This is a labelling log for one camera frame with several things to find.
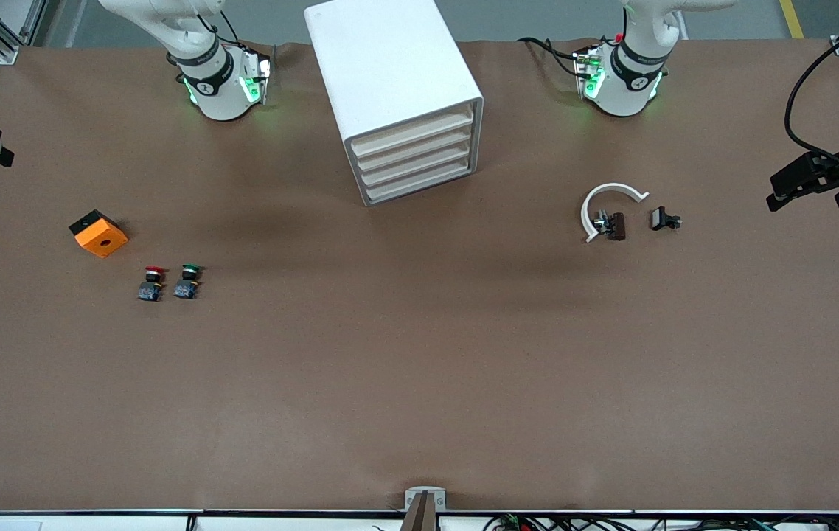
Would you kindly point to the red push button switch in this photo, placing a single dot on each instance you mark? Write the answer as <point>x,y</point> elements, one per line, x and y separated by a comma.
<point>150,291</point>

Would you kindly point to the white cabinet drawer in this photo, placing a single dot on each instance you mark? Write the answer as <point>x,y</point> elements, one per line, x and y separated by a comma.
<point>419,181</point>
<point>416,165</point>
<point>413,150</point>
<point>412,133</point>

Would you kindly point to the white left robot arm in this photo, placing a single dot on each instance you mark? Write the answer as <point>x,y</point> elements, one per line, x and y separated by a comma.
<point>626,88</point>

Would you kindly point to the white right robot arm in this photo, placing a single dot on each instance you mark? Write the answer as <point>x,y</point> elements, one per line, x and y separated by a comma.
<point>217,99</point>

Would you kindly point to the white drawer cabinet shell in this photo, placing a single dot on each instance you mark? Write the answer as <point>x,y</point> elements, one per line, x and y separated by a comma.
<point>375,66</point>

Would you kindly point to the small black contact block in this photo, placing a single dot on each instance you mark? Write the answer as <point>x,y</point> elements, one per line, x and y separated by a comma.
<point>659,218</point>

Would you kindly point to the dark brown contact block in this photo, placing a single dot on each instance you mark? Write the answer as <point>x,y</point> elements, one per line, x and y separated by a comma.
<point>617,226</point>

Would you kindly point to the brown table cover sheet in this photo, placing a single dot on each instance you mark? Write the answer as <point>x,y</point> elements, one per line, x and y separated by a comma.
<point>419,354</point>

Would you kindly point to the orange black button enclosure box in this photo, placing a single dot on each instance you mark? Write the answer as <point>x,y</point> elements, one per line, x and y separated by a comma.
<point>102,240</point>

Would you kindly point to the green push button switch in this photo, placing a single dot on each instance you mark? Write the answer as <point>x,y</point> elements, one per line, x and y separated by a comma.
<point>185,289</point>

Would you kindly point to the metal base connector bracket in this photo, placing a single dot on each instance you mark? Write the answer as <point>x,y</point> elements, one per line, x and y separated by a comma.
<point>256,74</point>

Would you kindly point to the grey metal mounting bracket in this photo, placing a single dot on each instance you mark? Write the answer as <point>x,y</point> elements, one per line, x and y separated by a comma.
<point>427,490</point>

